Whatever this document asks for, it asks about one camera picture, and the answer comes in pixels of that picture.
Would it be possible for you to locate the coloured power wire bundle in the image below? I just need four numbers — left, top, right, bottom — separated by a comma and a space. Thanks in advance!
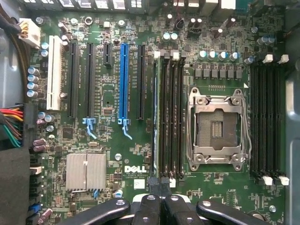
0, 106, 24, 148

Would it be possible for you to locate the short black expansion slot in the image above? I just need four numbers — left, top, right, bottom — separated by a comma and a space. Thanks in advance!
103, 43, 113, 68

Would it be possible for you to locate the black sleeved cable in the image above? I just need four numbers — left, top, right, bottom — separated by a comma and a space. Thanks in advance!
0, 14, 30, 104

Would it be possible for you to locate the silver finned heatsink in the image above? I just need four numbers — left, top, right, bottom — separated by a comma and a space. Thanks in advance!
65, 153, 107, 191

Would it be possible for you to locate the light blue slot latch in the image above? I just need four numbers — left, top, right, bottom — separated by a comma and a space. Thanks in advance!
82, 118, 98, 139
118, 118, 133, 141

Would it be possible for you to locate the round coin cell battery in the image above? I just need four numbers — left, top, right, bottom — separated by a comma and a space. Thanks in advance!
247, 210, 267, 225

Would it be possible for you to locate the grey metal PC case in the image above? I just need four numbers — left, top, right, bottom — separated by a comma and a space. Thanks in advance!
0, 0, 300, 225

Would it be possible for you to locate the silver CPU socket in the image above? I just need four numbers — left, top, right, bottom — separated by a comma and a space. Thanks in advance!
185, 86, 253, 172

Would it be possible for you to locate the black foam block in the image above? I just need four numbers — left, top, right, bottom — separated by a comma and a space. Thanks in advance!
0, 146, 32, 225

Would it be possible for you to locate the black main power connector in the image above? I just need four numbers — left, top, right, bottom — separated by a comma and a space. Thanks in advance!
22, 102, 39, 149

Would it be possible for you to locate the black RAM slot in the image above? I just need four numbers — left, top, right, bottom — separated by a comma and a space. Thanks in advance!
168, 52, 177, 188
266, 61, 277, 186
275, 54, 290, 186
176, 52, 188, 180
160, 53, 169, 178
257, 54, 268, 186
249, 61, 259, 180

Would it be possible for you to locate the blue expansion slot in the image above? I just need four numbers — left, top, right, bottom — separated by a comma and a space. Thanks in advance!
118, 43, 130, 125

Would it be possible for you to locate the steel wire locking lever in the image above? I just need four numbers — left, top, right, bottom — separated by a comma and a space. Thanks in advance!
185, 90, 196, 165
239, 96, 253, 162

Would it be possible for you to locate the green Dell motherboard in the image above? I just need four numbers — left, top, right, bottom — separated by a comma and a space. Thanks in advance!
25, 9, 288, 225

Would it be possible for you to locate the long black expansion slot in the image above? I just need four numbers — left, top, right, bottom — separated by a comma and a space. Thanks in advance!
67, 42, 80, 119
85, 43, 96, 119
136, 45, 146, 120

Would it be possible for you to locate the white PCI expansion slot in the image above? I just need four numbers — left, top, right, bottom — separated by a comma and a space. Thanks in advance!
46, 35, 63, 111

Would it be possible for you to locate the white power connector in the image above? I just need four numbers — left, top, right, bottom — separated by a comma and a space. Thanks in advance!
17, 18, 41, 49

